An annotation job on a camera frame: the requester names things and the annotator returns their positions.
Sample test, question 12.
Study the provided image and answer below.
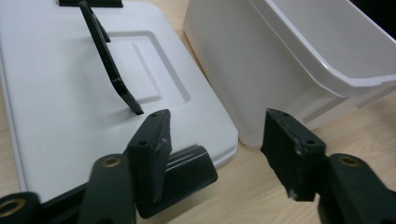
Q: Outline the black lid handle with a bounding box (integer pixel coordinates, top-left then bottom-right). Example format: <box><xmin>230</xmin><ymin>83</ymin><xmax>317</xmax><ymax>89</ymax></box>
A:
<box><xmin>78</xmin><ymin>0</ymin><xmax>145</xmax><ymax>117</ymax></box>

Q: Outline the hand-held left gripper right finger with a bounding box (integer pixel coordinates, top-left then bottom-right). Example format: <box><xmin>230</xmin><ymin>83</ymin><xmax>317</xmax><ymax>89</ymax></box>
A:
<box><xmin>260</xmin><ymin>107</ymin><xmax>328</xmax><ymax>203</ymax></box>

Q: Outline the white plastic box lid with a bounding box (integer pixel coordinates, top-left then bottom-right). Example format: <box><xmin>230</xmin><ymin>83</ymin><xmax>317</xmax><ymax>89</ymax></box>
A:
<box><xmin>0</xmin><ymin>0</ymin><xmax>239</xmax><ymax>203</ymax></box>

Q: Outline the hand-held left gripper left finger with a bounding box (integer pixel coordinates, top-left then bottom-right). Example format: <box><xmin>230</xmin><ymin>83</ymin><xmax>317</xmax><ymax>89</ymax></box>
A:
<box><xmin>123</xmin><ymin>108</ymin><xmax>173</xmax><ymax>205</ymax></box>

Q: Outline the white plastic storage box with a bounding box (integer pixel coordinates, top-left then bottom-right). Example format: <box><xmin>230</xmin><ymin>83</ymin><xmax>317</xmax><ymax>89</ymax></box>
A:
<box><xmin>182</xmin><ymin>0</ymin><xmax>396</xmax><ymax>148</ymax></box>

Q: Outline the black lid latch clip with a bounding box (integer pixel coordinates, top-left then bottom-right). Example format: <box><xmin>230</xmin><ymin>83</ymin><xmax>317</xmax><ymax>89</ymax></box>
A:
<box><xmin>134</xmin><ymin>145</ymin><xmax>219</xmax><ymax>219</ymax></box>

